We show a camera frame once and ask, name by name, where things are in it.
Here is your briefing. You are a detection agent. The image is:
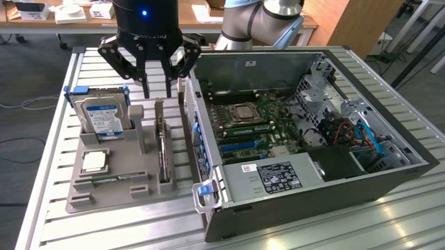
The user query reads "black fan shroud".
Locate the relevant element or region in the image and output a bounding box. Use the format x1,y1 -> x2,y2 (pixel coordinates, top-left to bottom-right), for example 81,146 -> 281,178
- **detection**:
307,145 -> 367,182

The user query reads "brown cardboard box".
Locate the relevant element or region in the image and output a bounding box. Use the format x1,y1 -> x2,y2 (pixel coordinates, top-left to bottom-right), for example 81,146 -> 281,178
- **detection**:
204,0 -> 225,11

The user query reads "wooden desk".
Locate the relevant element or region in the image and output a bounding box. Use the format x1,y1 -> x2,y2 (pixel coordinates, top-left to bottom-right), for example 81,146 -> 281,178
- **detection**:
0,0 -> 319,47

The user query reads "green motherboard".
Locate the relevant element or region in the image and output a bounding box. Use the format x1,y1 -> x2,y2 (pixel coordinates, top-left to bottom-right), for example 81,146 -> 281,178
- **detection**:
204,90 -> 308,165

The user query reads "white paper stack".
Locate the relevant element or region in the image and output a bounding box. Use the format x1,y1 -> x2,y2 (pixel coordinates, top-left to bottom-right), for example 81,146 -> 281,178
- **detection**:
190,4 -> 223,24

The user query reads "grey power supply unit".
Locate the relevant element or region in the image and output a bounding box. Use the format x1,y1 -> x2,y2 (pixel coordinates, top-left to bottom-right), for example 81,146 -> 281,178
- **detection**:
216,152 -> 325,204

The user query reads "blue expansion slot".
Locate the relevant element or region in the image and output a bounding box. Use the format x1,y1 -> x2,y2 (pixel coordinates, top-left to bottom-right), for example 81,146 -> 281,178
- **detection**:
220,140 -> 263,152

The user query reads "small white printed box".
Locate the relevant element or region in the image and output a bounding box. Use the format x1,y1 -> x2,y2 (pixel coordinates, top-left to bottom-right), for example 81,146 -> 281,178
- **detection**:
89,4 -> 114,19

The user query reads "open black PC case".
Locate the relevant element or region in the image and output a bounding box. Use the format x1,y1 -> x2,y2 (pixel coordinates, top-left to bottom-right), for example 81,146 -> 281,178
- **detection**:
176,46 -> 439,243

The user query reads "orange book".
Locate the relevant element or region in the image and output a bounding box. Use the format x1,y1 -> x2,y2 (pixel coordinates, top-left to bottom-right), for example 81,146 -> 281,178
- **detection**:
5,4 -> 21,20

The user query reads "grey parts rack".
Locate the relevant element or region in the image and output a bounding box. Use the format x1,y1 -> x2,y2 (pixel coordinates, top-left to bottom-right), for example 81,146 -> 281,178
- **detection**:
64,97 -> 178,214

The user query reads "wooden cabinet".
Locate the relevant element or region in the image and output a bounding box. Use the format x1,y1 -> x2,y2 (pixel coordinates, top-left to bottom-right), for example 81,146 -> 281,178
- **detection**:
301,0 -> 406,59

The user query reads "CPU socket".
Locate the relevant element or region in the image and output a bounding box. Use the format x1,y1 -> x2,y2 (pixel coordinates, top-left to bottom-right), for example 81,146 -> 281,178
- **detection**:
224,103 -> 264,123

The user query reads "black expansion slot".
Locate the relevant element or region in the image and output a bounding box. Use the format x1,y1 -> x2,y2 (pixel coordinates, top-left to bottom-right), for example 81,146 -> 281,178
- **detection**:
221,152 -> 268,161

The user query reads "blue wire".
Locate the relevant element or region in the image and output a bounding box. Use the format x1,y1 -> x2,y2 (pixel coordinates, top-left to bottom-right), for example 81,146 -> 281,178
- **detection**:
355,121 -> 388,158

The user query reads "hard disk with blue caddy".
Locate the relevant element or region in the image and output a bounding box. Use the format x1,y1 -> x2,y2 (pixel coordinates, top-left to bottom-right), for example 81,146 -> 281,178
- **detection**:
62,83 -> 130,141

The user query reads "white table frame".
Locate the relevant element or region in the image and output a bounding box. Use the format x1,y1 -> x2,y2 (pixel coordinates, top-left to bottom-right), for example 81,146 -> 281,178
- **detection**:
383,0 -> 445,73

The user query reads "orange wire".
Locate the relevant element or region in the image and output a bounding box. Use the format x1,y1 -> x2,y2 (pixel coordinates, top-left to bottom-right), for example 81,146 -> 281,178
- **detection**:
332,122 -> 353,145

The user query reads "CPU chip with silver lid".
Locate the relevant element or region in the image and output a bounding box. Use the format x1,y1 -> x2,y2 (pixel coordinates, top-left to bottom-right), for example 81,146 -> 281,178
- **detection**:
81,151 -> 106,172

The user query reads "black slanted pole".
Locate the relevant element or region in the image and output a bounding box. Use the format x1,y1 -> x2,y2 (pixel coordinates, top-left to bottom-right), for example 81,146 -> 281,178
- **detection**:
390,26 -> 445,89

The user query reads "white floor device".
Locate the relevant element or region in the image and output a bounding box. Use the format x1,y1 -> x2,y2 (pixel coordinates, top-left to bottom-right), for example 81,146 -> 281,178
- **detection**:
367,32 -> 392,57

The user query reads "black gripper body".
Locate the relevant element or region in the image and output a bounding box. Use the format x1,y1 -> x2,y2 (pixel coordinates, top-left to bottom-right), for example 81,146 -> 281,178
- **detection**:
110,0 -> 184,62

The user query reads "white box with black tablet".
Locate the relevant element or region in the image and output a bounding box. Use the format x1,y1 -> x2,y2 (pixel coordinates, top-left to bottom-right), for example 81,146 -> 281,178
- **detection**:
14,2 -> 50,20

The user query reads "silver disk bay cage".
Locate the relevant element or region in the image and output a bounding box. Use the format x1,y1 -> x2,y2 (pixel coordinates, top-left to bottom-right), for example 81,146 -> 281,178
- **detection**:
295,74 -> 348,146

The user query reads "black floor cable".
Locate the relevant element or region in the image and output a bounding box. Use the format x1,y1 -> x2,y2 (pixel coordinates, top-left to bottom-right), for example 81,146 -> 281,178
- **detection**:
0,137 -> 45,146

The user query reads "white box with round dish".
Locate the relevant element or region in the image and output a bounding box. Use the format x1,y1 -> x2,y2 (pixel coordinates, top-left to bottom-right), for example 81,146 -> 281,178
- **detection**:
53,4 -> 88,24

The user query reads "white floor cable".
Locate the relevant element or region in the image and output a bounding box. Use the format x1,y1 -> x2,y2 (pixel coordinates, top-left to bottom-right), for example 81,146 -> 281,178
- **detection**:
0,95 -> 59,110

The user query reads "low-profile graphics card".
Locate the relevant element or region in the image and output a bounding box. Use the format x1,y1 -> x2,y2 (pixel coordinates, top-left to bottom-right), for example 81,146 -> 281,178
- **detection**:
153,97 -> 173,184

